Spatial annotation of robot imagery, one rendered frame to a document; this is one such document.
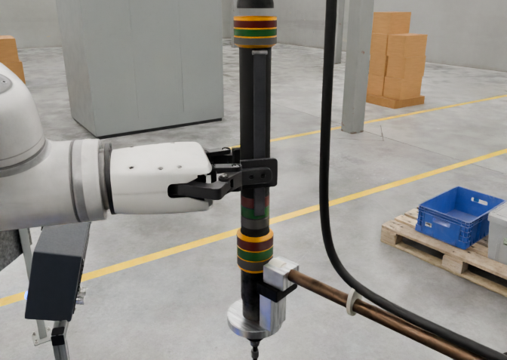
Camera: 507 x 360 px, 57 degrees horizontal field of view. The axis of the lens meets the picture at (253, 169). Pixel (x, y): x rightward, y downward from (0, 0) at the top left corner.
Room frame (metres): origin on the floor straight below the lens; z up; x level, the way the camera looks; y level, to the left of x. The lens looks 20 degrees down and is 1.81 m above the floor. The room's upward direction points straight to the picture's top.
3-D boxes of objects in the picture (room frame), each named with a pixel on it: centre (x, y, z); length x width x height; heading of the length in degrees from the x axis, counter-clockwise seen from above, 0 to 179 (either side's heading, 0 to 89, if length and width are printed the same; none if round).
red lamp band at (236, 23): (0.49, 0.00, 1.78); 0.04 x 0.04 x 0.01
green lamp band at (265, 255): (0.49, 0.00, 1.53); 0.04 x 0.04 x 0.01
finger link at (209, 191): (0.43, 0.06, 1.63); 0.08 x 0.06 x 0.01; 44
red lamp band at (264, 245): (0.49, 0.00, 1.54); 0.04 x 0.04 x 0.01
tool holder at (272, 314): (0.48, -0.01, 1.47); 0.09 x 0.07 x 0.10; 48
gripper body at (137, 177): (0.46, 0.10, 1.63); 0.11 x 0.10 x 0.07; 104
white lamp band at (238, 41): (0.49, 0.00, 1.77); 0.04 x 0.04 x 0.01
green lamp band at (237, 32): (0.49, 0.00, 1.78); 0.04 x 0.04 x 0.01
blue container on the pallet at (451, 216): (3.21, -1.58, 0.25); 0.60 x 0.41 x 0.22; 130
